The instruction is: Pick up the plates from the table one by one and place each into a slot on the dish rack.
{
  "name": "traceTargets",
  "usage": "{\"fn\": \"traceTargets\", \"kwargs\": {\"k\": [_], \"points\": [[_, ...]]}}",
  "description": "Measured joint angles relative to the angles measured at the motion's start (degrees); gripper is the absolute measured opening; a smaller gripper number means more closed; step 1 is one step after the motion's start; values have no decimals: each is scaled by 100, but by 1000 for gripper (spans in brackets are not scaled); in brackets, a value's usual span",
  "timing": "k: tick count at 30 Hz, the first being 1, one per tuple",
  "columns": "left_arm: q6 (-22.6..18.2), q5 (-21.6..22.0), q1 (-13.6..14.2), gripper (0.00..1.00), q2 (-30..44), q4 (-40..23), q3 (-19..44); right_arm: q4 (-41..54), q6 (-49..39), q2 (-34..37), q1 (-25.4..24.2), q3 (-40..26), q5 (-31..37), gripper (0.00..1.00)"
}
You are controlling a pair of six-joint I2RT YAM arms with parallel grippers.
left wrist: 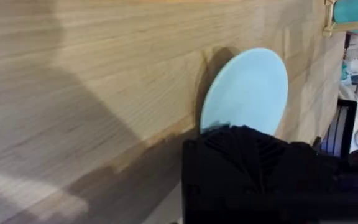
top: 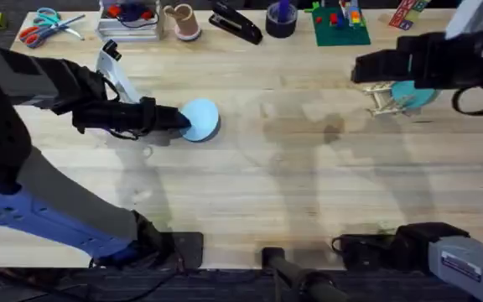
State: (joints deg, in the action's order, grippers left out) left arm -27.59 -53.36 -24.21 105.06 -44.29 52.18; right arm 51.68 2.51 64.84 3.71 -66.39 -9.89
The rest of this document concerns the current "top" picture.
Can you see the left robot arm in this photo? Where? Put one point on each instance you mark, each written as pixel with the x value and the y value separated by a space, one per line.
pixel 57 209

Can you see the black post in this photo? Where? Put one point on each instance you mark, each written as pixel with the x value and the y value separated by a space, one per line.
pixel 292 272

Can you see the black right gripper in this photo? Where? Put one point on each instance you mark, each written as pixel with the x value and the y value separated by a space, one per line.
pixel 447 63

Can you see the black rail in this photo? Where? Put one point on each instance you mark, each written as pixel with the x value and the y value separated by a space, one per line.
pixel 224 289

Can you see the green board with toy blocks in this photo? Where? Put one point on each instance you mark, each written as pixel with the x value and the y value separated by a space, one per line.
pixel 342 33

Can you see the black tape roll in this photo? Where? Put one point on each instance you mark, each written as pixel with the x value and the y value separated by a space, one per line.
pixel 281 27

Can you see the black stapler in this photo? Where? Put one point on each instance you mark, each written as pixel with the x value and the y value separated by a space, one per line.
pixel 237 25

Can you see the colourful toy block tower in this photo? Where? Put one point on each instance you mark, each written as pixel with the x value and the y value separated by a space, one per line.
pixel 407 14

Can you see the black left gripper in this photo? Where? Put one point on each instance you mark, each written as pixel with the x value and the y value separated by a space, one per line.
pixel 107 117

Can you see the small wooden peg rack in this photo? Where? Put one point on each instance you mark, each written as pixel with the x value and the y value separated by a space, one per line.
pixel 380 105

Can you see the box filled with parts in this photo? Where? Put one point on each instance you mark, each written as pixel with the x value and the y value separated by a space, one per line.
pixel 128 27

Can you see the teal plate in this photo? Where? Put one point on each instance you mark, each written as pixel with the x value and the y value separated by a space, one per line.
pixel 417 97

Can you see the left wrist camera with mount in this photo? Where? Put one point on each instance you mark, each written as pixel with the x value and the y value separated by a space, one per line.
pixel 115 73

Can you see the light blue plate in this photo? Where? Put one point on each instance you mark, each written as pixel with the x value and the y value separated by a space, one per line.
pixel 201 117

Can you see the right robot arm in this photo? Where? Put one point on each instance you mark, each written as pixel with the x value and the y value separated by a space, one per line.
pixel 468 260

